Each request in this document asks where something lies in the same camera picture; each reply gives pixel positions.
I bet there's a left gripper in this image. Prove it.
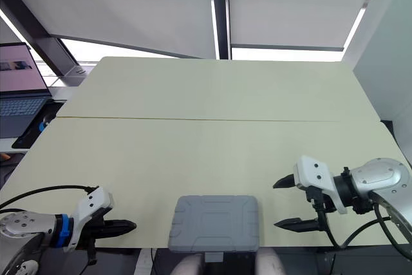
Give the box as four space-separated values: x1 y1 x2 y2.
75 209 109 251

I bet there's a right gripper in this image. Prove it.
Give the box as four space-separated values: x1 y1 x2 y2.
272 173 337 234

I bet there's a grey tool case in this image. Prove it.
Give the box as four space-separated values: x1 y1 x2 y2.
167 194 261 263

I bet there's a robot body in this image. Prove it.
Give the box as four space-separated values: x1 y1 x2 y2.
173 247 285 275

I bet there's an open laptop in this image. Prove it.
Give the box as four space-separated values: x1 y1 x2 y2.
0 42 54 139

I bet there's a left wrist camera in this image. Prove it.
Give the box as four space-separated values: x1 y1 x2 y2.
62 186 115 253

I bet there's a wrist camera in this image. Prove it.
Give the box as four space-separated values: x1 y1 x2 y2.
292 155 349 216
62 186 115 253

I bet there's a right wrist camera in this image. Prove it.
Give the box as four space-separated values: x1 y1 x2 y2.
292 155 349 216

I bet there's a black cable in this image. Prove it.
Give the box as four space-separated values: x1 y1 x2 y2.
312 200 412 261
0 185 99 211

